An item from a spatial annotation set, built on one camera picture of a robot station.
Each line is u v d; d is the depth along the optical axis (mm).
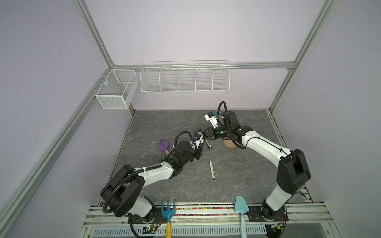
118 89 1021
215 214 754
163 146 985
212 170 888
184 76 992
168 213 738
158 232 706
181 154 659
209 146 972
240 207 739
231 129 666
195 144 708
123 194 428
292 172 452
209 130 746
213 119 757
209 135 728
